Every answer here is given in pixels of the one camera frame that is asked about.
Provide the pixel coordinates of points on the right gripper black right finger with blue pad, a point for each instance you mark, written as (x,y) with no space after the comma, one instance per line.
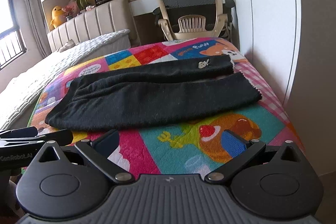
(245,154)

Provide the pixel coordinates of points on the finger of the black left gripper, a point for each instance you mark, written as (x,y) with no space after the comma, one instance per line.
(27,132)
(63,137)

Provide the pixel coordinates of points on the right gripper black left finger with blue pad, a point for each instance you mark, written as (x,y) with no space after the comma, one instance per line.
(97,153)

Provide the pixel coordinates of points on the black knitted garment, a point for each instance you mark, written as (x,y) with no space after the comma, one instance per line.
(153,95)

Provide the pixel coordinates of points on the white quilted bed mattress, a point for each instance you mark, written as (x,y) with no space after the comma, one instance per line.
(22,91)

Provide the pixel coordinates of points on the colourful cartoon quilted mat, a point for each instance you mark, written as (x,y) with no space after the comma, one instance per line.
(192,147)

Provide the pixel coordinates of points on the small white item on bed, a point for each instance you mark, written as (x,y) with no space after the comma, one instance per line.
(68,45)

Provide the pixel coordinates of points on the yellow duck plush toy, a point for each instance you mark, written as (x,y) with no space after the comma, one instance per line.
(58,16)

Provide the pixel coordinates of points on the pink flower bouquet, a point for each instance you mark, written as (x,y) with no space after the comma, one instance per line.
(71,9)

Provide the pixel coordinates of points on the beige padded headboard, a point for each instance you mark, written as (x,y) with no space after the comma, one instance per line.
(110,17)

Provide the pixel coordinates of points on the green potted plant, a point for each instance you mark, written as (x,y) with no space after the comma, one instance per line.
(82,4)

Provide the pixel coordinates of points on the grey curtain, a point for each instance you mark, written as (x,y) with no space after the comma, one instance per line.
(38,26)

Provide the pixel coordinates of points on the beige mesh office chair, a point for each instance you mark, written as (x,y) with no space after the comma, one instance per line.
(187,19)

